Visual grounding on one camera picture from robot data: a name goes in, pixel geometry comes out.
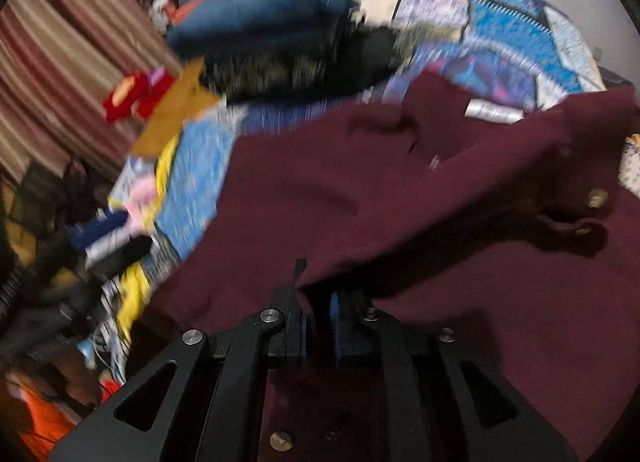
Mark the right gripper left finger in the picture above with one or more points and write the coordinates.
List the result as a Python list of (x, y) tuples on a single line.
[(201, 399)]

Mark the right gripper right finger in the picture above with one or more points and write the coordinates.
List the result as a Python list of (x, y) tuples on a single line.
[(435, 401)]

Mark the maroon button shirt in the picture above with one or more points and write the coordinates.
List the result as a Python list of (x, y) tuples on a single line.
[(518, 236)]

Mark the tan cutout cloth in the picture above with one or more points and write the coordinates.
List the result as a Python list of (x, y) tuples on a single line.
[(185, 100)]

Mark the red plush toy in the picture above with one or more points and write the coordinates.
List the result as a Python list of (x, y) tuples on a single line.
[(137, 95)]

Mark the black patterned folded garment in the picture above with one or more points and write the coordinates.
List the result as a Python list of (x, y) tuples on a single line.
[(358, 59)]

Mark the blue patchwork bed quilt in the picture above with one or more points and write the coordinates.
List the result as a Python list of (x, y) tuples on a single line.
[(514, 55)]

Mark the folded blue denim garment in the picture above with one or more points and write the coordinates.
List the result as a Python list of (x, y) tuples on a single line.
[(226, 27)]

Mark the striped pink curtain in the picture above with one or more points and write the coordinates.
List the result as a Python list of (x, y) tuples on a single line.
[(59, 60)]

